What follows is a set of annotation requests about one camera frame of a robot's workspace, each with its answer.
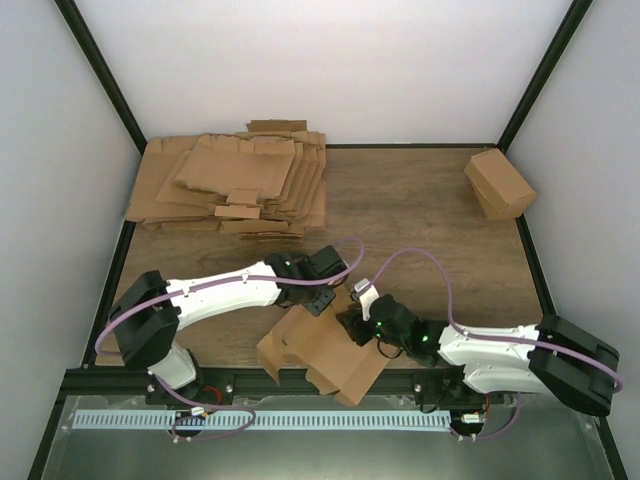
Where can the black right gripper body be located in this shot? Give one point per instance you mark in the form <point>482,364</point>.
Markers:
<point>357,329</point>

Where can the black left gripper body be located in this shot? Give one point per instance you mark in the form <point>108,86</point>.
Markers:
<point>316,307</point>

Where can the brown cardboard box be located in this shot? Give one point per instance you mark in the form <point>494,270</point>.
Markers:
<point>501,190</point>
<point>335,364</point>

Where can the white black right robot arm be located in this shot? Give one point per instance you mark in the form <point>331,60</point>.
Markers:
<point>553,357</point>

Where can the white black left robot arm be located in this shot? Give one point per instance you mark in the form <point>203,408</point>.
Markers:
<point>153,310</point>

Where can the folded brown cardboard box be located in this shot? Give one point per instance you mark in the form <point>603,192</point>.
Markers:
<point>501,190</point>

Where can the stack of flat cardboard blanks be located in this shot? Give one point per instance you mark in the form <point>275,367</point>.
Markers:
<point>265,183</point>

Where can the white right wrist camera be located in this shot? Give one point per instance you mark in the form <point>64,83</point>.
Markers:
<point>365,294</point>

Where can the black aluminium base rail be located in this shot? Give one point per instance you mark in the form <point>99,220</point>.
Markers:
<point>442,387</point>

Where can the light blue slotted cable duct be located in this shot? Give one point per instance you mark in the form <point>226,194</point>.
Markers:
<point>402,420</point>

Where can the black left frame post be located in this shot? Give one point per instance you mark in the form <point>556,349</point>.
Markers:
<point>90,48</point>

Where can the black frame post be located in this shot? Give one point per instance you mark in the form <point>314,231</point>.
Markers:
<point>561,39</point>
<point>90,48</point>

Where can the black right frame post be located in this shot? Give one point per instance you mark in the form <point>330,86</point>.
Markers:
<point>561,39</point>

